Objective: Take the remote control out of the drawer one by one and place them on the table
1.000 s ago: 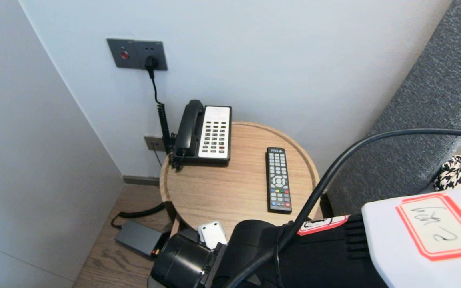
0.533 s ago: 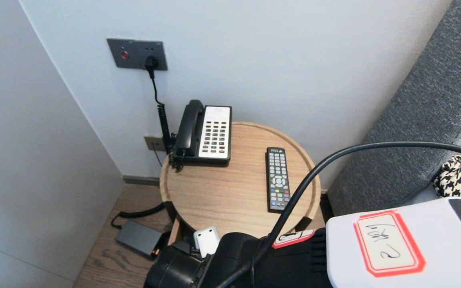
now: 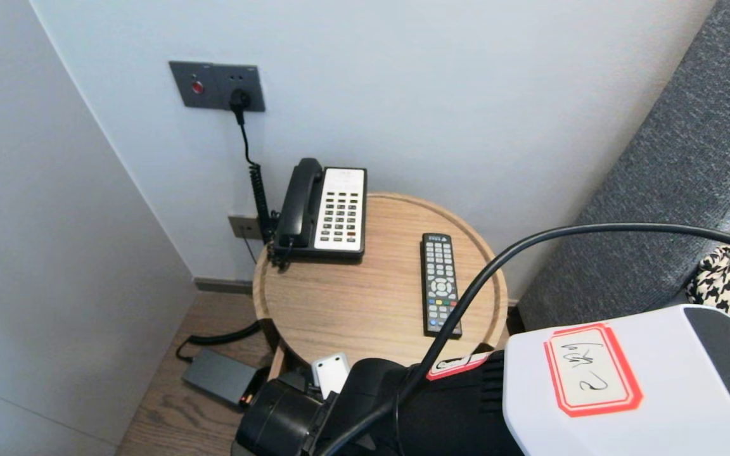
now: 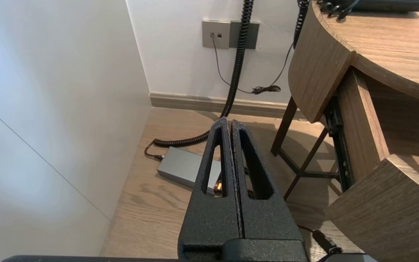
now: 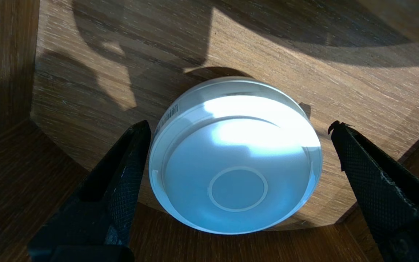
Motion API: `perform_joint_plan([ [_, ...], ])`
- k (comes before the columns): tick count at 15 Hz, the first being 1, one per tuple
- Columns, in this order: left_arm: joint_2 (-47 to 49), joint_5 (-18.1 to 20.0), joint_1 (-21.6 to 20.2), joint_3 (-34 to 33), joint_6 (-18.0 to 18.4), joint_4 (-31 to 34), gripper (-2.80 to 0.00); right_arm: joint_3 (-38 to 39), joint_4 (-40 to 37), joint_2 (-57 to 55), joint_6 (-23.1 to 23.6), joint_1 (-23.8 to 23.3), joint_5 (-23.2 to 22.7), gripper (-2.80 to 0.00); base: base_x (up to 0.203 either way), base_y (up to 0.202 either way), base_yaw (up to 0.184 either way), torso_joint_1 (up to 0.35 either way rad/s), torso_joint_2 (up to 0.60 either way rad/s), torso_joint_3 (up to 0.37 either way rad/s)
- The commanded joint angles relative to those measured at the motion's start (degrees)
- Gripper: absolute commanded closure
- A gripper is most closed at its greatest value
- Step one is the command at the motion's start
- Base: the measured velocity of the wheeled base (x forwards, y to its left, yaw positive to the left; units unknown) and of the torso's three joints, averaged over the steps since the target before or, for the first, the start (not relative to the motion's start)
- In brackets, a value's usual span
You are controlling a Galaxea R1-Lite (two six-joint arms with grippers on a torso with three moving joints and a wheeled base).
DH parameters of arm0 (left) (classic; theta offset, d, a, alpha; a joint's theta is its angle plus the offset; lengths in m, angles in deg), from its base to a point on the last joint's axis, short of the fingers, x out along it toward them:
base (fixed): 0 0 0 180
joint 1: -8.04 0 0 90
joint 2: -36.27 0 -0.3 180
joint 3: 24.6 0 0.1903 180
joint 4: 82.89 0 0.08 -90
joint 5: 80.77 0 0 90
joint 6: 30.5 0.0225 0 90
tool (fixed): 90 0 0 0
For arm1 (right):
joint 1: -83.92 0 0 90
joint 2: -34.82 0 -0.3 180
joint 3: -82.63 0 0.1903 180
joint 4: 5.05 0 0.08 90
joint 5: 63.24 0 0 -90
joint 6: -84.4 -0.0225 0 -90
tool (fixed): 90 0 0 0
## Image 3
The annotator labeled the thick black floor cable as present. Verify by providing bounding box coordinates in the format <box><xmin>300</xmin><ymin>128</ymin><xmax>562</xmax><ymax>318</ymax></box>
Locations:
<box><xmin>176</xmin><ymin>320</ymin><xmax>266</xmax><ymax>364</ymax></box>

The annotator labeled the grey wall socket panel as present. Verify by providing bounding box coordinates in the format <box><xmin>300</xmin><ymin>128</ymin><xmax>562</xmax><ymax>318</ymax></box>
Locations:
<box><xmin>169</xmin><ymin>61</ymin><xmax>266</xmax><ymax>113</ymax></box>

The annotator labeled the curly black handset cord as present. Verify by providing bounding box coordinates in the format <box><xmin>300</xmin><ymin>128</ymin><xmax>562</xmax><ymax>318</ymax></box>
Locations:
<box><xmin>266</xmin><ymin>237</ymin><xmax>293</xmax><ymax>272</ymax></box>

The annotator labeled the large red bordered handwritten label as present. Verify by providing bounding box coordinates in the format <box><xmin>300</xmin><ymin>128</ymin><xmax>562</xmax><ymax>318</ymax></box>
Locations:
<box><xmin>544</xmin><ymin>322</ymin><xmax>644</xmax><ymax>419</ymax></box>

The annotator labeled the grey fabric headboard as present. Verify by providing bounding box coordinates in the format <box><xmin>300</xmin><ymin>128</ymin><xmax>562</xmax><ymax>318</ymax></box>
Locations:
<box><xmin>517</xmin><ymin>0</ymin><xmax>730</xmax><ymax>333</ymax></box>

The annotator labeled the grey power adapter box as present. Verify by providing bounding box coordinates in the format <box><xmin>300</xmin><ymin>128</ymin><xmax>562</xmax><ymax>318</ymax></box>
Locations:
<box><xmin>181</xmin><ymin>349</ymin><xmax>259</xmax><ymax>407</ymax></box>

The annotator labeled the black TV remote control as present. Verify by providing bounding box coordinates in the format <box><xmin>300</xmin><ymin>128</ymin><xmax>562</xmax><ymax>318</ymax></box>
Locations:
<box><xmin>421</xmin><ymin>232</ymin><xmax>464</xmax><ymax>339</ymax></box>

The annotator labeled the black white desk telephone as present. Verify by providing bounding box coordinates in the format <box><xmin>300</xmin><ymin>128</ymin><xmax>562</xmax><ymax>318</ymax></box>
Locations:
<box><xmin>274</xmin><ymin>166</ymin><xmax>368</xmax><ymax>259</ymax></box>

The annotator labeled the round wooden side table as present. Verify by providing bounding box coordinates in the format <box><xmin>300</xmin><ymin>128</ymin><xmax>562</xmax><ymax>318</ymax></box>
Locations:
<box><xmin>267</xmin><ymin>345</ymin><xmax>291</xmax><ymax>382</ymax></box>
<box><xmin>253</xmin><ymin>193</ymin><xmax>508</xmax><ymax>374</ymax></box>

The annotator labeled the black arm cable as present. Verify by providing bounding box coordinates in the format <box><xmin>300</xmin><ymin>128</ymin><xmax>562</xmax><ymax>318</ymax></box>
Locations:
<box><xmin>317</xmin><ymin>222</ymin><xmax>730</xmax><ymax>456</ymax></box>

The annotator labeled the small red bordered sticker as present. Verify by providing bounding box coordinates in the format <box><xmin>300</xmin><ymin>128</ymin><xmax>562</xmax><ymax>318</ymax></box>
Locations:
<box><xmin>426</xmin><ymin>351</ymin><xmax>492</xmax><ymax>381</ymax></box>

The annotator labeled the small grey wall outlet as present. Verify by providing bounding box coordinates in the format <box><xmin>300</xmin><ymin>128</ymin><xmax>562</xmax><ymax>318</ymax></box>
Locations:
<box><xmin>228</xmin><ymin>215</ymin><xmax>264</xmax><ymax>242</ymax></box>

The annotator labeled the black plug with coiled cable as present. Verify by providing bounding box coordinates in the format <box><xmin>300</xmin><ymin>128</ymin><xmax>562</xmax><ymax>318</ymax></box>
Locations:
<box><xmin>229</xmin><ymin>89</ymin><xmax>275</xmax><ymax>244</ymax></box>

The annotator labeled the black telephone handset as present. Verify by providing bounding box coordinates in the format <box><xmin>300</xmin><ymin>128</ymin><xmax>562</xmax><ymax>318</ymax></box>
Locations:
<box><xmin>274</xmin><ymin>158</ymin><xmax>324</xmax><ymax>249</ymax></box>

